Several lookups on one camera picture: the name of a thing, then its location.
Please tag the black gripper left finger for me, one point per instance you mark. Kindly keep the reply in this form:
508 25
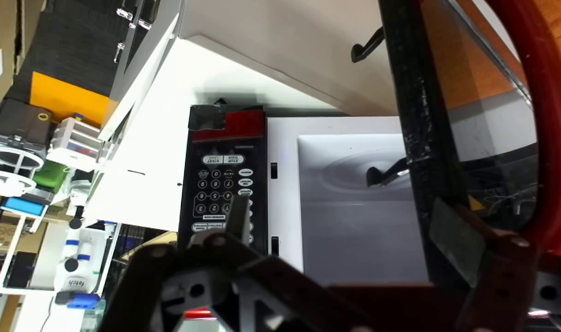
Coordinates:
238 214

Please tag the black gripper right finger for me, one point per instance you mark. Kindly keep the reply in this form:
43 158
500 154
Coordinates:
456 236

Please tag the black and red microwave body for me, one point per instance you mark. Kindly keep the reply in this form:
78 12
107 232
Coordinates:
227 171

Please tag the small white drawer box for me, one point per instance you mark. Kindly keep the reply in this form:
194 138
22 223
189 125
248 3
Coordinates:
76 142

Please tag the green object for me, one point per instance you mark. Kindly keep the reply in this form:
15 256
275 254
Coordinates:
50 177

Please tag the yellow block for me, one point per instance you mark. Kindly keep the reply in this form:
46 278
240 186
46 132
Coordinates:
69 97

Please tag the blue object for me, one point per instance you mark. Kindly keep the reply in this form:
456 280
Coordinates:
22 206

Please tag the black box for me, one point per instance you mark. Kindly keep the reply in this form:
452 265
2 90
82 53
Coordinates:
19 121

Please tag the brown cardboard box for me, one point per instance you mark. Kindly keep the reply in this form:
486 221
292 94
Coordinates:
0 42

